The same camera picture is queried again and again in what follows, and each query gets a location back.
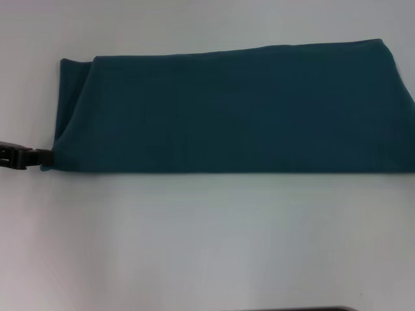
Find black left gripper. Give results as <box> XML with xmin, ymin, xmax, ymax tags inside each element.
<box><xmin>0</xmin><ymin>140</ymin><xmax>54</xmax><ymax>170</ymax></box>

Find teal blue printed T-shirt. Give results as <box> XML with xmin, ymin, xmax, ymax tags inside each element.
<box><xmin>40</xmin><ymin>38</ymin><xmax>415</xmax><ymax>176</ymax></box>

